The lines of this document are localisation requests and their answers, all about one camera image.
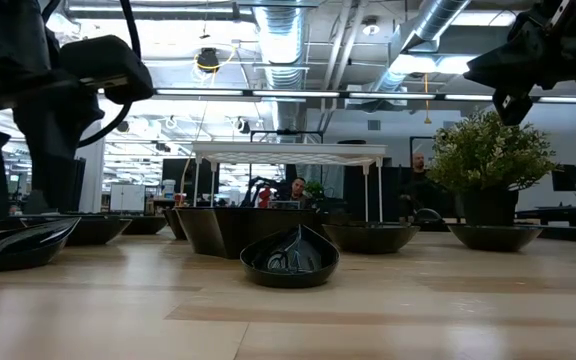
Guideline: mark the green potted plant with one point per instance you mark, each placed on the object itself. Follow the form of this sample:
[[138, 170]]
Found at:
[[488, 150]]

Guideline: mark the black workbench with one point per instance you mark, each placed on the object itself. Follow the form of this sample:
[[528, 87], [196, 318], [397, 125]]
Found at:
[[568, 210]]

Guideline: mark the person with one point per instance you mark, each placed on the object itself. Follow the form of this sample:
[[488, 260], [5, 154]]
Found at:
[[298, 189], [419, 162]]

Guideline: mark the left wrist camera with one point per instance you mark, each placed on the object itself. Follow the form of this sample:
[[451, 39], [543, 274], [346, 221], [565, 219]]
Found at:
[[108, 65]]

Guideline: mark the white cabinet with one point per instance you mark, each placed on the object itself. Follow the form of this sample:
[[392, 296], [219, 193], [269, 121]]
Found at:
[[127, 197]]

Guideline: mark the long ceiling light strip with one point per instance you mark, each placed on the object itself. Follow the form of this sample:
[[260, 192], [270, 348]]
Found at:
[[293, 93]]

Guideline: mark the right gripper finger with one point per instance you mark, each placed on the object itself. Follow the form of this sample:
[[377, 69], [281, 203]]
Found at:
[[518, 60]]

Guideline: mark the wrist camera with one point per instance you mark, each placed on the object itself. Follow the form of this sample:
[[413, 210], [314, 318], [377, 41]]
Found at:
[[108, 65], [513, 107]]

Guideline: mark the black cabinet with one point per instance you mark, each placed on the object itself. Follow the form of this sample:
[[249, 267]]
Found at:
[[80, 185]]

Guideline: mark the black monitor on arm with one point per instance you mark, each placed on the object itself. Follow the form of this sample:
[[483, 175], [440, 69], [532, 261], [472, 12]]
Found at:
[[565, 177]]

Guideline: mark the black monitor screen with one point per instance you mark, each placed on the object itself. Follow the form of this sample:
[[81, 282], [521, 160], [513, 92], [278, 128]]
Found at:
[[178, 175]]

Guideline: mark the black ceiling camera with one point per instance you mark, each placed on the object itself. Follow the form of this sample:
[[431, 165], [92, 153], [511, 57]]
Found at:
[[208, 57]]

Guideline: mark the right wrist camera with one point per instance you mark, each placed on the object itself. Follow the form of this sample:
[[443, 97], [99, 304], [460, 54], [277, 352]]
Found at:
[[513, 107]]

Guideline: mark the black square wavy mini plate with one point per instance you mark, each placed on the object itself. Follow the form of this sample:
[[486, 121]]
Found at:
[[228, 232], [173, 222]]

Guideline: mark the black teardrop mini plate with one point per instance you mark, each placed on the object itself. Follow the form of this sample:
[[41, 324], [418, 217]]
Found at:
[[290, 270], [18, 247]]

